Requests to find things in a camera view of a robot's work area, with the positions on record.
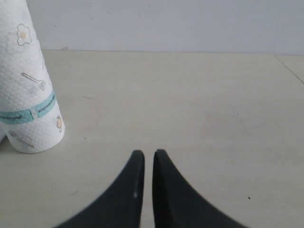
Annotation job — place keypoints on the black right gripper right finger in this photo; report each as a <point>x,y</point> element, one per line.
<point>177,205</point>

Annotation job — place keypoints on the white printed paper towel roll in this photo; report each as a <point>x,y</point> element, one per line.
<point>29,111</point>

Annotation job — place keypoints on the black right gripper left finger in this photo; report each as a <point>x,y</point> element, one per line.
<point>120,206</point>

